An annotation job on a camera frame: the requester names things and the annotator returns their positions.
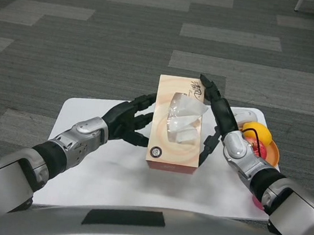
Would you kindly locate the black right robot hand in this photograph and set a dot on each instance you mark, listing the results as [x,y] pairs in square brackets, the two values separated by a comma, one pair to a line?
[225,116]

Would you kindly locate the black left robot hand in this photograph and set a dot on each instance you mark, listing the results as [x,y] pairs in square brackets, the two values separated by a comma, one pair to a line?
[120,116]

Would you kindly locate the white tissue sheet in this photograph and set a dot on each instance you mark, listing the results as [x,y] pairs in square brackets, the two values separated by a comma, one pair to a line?
[189,109]

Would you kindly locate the beige and red tissue box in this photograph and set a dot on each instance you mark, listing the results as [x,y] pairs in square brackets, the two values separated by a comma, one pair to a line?
[170,153]

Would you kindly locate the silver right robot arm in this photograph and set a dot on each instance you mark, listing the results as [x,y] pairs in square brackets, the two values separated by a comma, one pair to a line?
[236,146]

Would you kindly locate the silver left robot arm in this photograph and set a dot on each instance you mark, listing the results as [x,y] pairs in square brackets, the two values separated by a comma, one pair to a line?
[87,128]

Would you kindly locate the white computer mouse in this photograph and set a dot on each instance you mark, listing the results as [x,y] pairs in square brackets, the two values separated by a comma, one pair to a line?
[245,116]

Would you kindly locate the yellow lemon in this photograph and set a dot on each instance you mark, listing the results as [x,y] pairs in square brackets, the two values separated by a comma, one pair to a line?
[264,132]

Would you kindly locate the red apple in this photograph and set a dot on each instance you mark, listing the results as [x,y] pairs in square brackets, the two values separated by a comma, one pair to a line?
[263,151]

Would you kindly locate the orange round plate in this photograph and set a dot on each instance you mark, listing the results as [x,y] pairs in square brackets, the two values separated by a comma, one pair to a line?
[272,153]

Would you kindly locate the pink plastic cup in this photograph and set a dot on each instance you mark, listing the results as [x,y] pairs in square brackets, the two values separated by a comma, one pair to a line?
[257,204]

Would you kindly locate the silver robot chest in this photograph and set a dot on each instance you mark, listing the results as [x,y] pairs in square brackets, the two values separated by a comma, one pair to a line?
[48,221]

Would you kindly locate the white slanted desk leg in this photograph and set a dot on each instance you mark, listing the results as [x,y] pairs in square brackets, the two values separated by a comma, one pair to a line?
[299,4]

